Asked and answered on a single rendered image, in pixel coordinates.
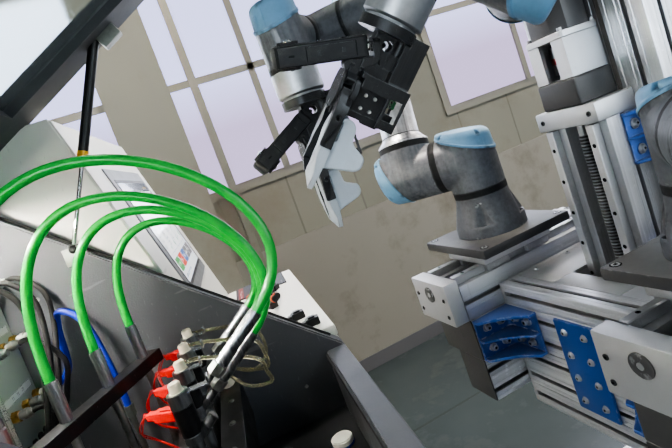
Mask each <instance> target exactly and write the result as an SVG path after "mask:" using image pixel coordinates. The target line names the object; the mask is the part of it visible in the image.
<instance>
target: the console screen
mask: <svg viewBox="0 0 672 448"><path fill-rule="evenodd" d="M101 170H102V171H103V173H104V174H105V175H106V177H107V178H108V179H109V181H110V182H111V183H112V185H113V186H114V187H115V189H116V190H117V191H136V192H145V193H151V194H152V192H151V191H150V190H149V188H148V187H147V185H146V184H145V183H144V181H143V180H142V178H141V177H140V176H139V174H138V173H131V172H124V171H116V170H109V169H101ZM125 202H126V204H127V205H128V206H129V207H131V206H140V205H155V206H161V205H156V204H151V203H145V202H136V201H125ZM135 216H136V217H137V219H138V220H139V221H140V222H142V221H144V220H148V219H151V218H157V217H169V216H165V215H156V214H140V215H135ZM146 231H147V232H148V234H149V235H150V236H151V238H152V239H153V240H154V242H155V243H156V244H157V246H158V247H159V248H160V250H161V251H162V253H163V254H164V255H165V257H166V258H167V259H168V261H169V262H170V263H171V265H172V266H173V267H174V269H175V270H176V272H177V273H178V274H179V276H180V277H181V278H182V280H183V281H185V282H187V283H190V284H193V285H196V286H199V287H201V285H202V279H203V274H204V268H205V265H204V264H203V263H202V261H201V260H200V258H199V257H198V256H197V254H196V253H195V251H194V250H193V249H192V247H191V246H190V245H189V243H188V242H187V240H186V239H185V238H184V236H183V235H182V234H181V232H180V231H179V229H178V228H177V227H176V225H158V226H153V227H149V228H146Z"/></svg>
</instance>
